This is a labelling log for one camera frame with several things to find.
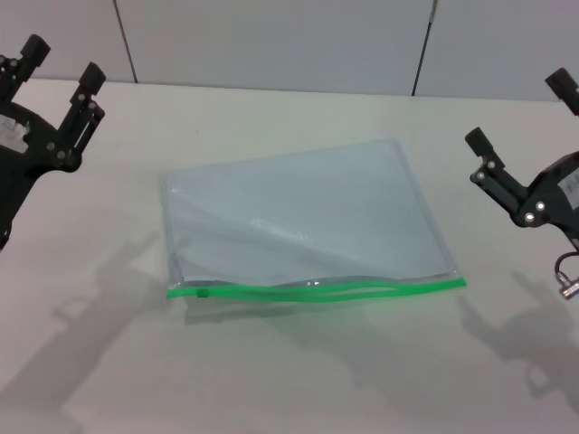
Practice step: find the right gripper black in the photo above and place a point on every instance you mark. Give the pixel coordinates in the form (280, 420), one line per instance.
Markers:
(554, 199)

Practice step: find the white paper sheets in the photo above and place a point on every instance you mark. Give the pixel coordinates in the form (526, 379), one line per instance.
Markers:
(316, 194)

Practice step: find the clear document bag green zipper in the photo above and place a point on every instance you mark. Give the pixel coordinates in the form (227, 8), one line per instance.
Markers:
(289, 217)

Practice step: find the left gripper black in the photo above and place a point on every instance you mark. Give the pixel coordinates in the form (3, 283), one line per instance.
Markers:
(18, 158)

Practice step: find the green zipper slider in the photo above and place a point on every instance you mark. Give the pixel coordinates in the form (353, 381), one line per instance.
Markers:
(202, 294)

